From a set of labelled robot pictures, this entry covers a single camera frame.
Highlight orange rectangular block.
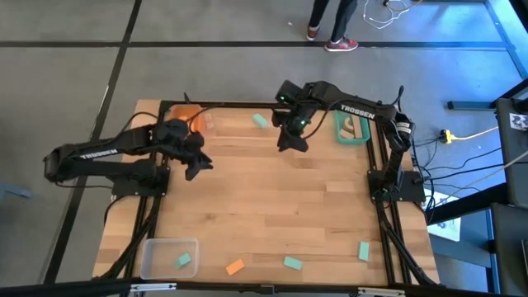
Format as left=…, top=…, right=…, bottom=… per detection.
left=224, top=258, right=246, bottom=277

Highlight silver metal bracket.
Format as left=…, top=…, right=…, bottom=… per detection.
left=130, top=282, right=177, bottom=294
left=356, top=287, right=408, bottom=297

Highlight black aluminium table frame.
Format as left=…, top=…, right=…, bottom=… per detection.
left=123, top=100, right=439, bottom=286

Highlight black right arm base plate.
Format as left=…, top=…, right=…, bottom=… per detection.
left=368, top=169, right=426, bottom=204

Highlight black seat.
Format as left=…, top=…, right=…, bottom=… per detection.
left=488, top=201, right=528, bottom=297

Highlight grey-blue object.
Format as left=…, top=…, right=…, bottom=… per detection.
left=0, top=183, right=34, bottom=202

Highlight black floor cables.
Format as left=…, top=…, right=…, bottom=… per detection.
left=408, top=135, right=508, bottom=211

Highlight white printed paper sheet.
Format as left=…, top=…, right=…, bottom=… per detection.
left=424, top=187, right=462, bottom=243

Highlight orange plastic bin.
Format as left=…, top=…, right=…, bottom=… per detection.
left=167, top=104, right=206, bottom=134

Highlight green plastic bin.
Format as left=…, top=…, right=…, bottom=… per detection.
left=333, top=109, right=371, bottom=146

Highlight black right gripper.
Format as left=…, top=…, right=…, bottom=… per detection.
left=271, top=79, right=321, bottom=153

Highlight black diagonal beam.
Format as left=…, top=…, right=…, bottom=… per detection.
left=424, top=183, right=511, bottom=226

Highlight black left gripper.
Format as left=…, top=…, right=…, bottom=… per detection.
left=158, top=119, right=215, bottom=182

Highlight white printed tag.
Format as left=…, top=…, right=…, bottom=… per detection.
left=509, top=112, right=528, bottom=132

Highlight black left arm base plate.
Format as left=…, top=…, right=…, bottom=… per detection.
left=111, top=164, right=171, bottom=198

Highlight blue metal bar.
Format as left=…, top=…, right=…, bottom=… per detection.
left=447, top=101, right=496, bottom=111

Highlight black cable bundle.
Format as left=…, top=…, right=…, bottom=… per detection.
left=375, top=201, right=439, bottom=286
left=97, top=193, right=164, bottom=281

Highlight person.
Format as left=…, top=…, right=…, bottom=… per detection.
left=305, top=0, right=360, bottom=53

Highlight clear plastic bin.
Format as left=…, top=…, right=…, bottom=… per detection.
left=139, top=238, right=200, bottom=281

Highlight black crossbeam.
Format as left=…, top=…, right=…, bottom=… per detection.
left=0, top=276, right=528, bottom=297

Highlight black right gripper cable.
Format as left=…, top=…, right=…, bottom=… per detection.
left=304, top=98, right=343, bottom=141

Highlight beige cable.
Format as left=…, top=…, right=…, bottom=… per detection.
left=441, top=148, right=528, bottom=205

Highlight black cart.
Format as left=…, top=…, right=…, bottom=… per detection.
left=490, top=78, right=528, bottom=207

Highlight blue steel frame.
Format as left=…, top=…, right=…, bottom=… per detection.
left=484, top=0, right=528, bottom=79

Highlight yellow-white cable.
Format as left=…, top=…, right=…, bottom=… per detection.
left=449, top=125, right=500, bottom=141

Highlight white floor cable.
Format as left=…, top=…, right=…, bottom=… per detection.
left=362, top=0, right=413, bottom=31

